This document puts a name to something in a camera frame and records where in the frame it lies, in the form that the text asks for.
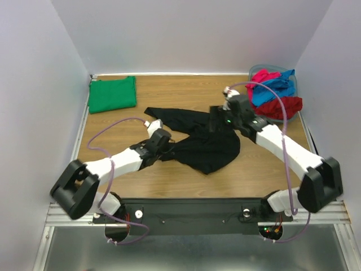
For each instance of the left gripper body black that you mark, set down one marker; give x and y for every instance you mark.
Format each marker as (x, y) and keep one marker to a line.
(164, 147)

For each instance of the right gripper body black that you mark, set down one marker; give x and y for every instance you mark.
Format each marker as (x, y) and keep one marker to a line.
(215, 116)

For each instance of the black t shirt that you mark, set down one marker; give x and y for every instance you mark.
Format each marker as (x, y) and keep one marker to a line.
(202, 150)

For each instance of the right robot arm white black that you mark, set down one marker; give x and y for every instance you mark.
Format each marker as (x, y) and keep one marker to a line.
(320, 178)

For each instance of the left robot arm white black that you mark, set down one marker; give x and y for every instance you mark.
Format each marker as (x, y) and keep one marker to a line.
(76, 190)

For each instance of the pink t shirt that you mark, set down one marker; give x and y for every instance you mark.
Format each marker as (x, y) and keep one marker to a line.
(260, 77)

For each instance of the blue t shirt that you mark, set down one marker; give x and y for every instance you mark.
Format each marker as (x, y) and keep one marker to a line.
(282, 86)

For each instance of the red t shirt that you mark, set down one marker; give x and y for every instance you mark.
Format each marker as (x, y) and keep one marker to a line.
(273, 109)

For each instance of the grey plastic bin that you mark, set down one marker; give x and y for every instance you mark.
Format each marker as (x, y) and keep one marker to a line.
(271, 68)

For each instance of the folded green t shirt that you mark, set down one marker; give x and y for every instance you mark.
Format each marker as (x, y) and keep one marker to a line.
(112, 95)

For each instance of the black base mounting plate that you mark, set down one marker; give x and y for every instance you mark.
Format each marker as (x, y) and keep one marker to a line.
(198, 216)

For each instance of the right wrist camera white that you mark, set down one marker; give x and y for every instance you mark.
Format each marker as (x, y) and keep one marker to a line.
(228, 93)

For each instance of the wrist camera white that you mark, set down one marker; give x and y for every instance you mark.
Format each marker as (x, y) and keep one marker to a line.
(228, 93)
(153, 126)

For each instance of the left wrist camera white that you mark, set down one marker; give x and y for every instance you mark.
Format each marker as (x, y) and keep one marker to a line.
(153, 126)

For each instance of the aluminium frame rail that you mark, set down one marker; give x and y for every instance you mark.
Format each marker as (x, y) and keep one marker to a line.
(81, 128)

